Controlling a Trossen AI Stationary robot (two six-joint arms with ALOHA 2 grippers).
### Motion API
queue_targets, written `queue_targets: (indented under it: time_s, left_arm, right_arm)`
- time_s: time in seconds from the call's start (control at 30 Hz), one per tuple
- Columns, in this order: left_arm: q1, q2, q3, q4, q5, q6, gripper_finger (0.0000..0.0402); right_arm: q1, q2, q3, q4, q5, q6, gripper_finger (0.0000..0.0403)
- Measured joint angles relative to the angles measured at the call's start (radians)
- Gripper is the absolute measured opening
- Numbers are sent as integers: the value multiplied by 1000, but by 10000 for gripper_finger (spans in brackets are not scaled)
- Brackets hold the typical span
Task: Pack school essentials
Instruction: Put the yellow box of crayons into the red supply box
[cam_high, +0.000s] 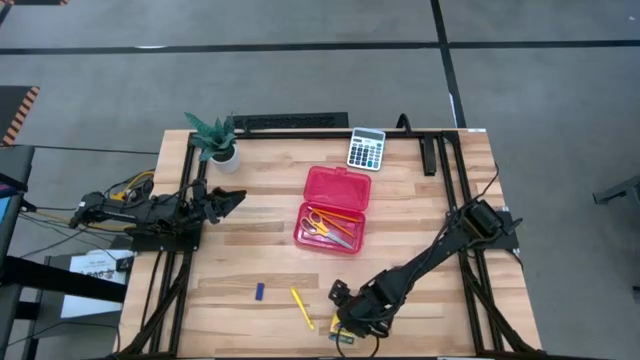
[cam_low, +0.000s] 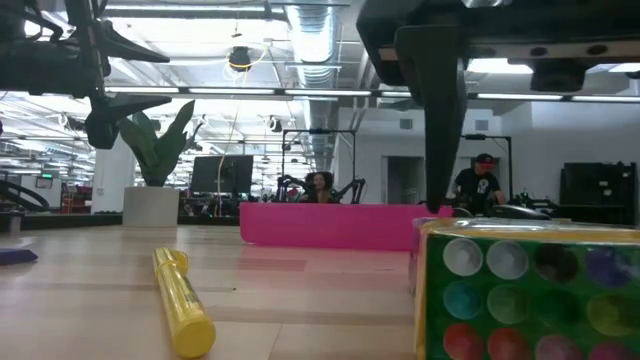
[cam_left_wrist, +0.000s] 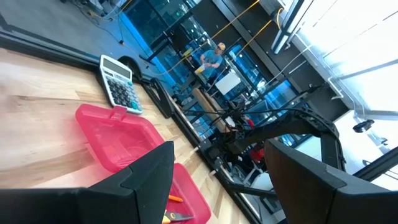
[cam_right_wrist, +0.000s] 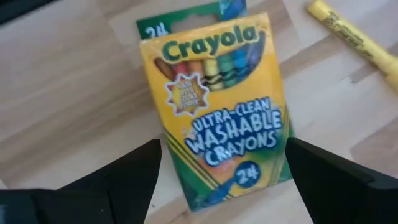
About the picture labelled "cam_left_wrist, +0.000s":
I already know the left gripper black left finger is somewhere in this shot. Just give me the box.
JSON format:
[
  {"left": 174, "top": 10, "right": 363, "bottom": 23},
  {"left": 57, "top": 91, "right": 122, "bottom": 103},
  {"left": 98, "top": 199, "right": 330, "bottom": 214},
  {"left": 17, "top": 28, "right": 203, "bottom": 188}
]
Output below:
[{"left": 0, "top": 141, "right": 175, "bottom": 224}]

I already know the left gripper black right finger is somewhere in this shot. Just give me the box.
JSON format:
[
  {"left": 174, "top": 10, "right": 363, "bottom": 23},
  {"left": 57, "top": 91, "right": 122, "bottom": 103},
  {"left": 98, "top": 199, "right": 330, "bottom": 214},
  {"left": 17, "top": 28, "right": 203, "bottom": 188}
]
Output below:
[{"left": 264, "top": 138, "right": 398, "bottom": 224}]

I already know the pink plastic pencil box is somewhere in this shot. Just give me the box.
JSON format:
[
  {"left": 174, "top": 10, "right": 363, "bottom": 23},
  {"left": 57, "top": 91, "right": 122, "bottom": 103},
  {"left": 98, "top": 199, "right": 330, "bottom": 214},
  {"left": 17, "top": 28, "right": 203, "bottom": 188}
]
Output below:
[{"left": 75, "top": 103, "right": 212, "bottom": 224}]

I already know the red object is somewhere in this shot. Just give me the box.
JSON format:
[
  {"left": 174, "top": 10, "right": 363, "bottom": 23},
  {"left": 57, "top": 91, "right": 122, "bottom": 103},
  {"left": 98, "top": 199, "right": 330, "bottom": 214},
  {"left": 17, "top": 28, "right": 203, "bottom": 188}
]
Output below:
[{"left": 247, "top": 115, "right": 266, "bottom": 164}]

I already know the grey desk calculator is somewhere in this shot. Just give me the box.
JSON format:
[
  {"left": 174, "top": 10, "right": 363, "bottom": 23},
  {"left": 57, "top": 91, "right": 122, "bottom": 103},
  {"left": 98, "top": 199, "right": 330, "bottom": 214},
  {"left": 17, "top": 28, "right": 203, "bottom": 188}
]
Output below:
[{"left": 98, "top": 54, "right": 144, "bottom": 115}]

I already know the black wedge-shaped stand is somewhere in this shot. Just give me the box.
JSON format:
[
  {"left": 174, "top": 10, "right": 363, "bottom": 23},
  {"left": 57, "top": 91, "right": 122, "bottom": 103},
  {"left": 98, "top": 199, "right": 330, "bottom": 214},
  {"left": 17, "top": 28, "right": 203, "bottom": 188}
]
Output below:
[{"left": 143, "top": 77, "right": 175, "bottom": 119}]

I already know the white sheet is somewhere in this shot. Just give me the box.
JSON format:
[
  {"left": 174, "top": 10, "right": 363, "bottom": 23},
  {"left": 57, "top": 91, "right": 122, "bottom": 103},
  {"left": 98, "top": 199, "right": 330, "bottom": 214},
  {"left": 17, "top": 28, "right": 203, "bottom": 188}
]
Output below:
[{"left": 215, "top": 72, "right": 242, "bottom": 96}]

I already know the wooden bench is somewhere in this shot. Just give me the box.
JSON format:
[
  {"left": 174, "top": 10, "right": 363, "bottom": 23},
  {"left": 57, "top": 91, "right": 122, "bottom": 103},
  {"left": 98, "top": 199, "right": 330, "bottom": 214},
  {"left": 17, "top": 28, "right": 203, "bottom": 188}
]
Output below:
[{"left": 192, "top": 88, "right": 233, "bottom": 134}]

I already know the person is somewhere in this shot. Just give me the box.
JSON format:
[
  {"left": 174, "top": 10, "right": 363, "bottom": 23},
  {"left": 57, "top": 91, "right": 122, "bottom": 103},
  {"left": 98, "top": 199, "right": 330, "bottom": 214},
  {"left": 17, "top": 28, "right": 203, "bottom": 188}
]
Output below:
[{"left": 200, "top": 42, "right": 227, "bottom": 85}]

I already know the black overhead camera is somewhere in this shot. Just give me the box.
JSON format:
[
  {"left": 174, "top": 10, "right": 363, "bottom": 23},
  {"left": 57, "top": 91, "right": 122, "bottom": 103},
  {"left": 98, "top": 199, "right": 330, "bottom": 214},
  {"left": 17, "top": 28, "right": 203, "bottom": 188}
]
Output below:
[{"left": 352, "top": 119, "right": 376, "bottom": 134}]

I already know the black frame bar white strip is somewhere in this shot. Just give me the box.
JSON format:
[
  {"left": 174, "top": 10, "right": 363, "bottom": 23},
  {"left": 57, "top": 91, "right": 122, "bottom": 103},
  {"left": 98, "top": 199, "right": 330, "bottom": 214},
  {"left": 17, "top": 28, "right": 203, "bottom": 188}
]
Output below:
[{"left": 270, "top": 0, "right": 307, "bottom": 55}]

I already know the yellow cable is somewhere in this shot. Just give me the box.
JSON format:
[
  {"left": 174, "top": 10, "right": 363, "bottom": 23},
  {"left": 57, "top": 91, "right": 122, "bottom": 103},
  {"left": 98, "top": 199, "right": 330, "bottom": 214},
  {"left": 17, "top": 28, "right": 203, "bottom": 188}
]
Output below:
[
  {"left": 166, "top": 0, "right": 261, "bottom": 75},
  {"left": 235, "top": 7, "right": 284, "bottom": 58}
]

